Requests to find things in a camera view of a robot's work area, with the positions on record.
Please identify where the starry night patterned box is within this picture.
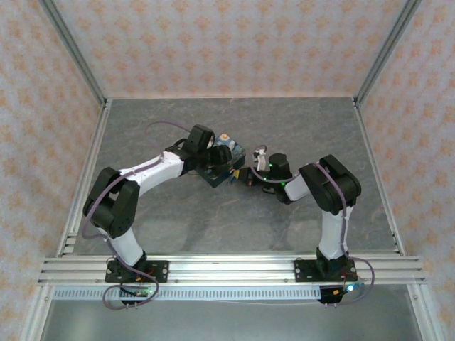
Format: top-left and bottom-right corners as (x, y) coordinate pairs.
(194, 131), (248, 189)

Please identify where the wide aluminium base beam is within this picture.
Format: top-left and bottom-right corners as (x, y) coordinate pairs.
(37, 252), (427, 286)

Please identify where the small circuit board green light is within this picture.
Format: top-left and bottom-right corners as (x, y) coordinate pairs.
(120, 286), (158, 310)
(319, 282), (364, 307)

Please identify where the grey metal sheet panel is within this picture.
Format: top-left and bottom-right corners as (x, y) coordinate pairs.
(44, 300), (424, 341)

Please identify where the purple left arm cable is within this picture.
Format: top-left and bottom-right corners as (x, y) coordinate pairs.
(81, 120), (196, 310)

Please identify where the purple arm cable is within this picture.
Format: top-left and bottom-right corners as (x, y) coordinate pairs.
(248, 144), (377, 306)
(81, 120), (196, 310)

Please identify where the thin aluminium wall rail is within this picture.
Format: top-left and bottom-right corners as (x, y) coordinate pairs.
(106, 94), (356, 102)

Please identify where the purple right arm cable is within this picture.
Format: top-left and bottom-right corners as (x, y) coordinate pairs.
(248, 144), (377, 306)

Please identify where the aluminium frame rail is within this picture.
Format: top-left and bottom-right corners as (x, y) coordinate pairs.
(353, 99), (407, 257)
(56, 99), (112, 257)

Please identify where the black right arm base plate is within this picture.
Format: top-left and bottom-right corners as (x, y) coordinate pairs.
(294, 259), (357, 283)

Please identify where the perforated grey cable tray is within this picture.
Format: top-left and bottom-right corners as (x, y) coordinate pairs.
(53, 286), (323, 301)

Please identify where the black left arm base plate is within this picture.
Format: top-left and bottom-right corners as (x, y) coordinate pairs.
(105, 260), (170, 284)

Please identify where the aluminium frame post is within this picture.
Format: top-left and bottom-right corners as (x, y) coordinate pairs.
(353, 0), (423, 106)
(38, 0), (108, 107)

